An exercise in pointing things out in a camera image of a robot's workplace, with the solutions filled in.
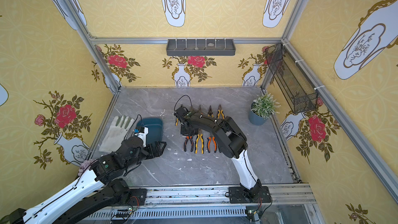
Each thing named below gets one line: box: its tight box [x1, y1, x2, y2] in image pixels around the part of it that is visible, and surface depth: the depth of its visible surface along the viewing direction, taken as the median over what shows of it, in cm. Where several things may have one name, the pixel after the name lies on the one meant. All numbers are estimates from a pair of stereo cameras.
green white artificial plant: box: [250, 92, 281, 120], surface depth 92 cm
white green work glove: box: [98, 115, 135, 153], surface depth 97 cm
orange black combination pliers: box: [206, 135, 218, 153], surface depth 92 cm
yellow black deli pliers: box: [194, 128, 205, 154], surface depth 93 cm
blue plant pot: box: [248, 101, 268, 126], surface depth 95 cm
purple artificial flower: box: [77, 158, 96, 177], surface depth 75 cm
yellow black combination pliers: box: [216, 104, 225, 120], surface depth 108 cm
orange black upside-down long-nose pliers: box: [183, 135, 194, 152], surface depth 94 cm
